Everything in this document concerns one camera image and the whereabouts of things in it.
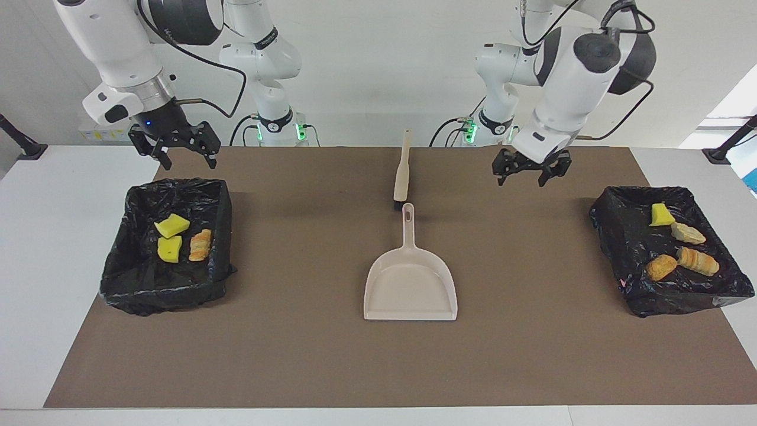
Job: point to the yellow green-backed sponge piece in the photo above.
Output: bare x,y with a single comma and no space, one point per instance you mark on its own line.
170,249

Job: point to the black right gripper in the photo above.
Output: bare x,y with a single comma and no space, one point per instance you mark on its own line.
171,125

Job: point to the brown bread nugget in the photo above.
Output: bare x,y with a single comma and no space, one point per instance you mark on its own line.
661,267

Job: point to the beige hand brush black bristles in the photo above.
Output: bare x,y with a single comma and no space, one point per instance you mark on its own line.
403,171

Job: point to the black bag lined bin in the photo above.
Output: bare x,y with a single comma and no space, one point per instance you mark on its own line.
148,284

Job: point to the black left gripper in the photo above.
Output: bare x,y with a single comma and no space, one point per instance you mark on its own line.
523,163

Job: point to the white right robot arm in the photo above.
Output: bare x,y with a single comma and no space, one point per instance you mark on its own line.
118,41

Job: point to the beige flaky pastry piece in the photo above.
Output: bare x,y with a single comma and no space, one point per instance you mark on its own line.
200,245
688,234

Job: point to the beige plastic dustpan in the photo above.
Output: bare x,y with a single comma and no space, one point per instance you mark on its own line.
411,290

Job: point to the small curved yellow sponge piece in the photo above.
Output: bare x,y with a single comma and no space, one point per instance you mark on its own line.
661,215

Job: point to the yellow notched sponge piece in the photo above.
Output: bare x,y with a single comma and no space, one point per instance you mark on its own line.
171,225

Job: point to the brown table mat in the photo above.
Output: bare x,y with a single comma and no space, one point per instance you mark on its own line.
378,361

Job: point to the orange striped bread piece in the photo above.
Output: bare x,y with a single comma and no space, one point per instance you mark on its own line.
698,261

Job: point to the black bag bin pink spot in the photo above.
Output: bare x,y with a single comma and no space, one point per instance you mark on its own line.
627,248

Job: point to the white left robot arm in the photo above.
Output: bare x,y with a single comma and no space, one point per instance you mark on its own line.
568,83

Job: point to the blue box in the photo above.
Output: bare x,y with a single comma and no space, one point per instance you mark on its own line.
752,180

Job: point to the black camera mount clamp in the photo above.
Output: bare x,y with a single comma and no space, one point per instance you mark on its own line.
23,148
727,145

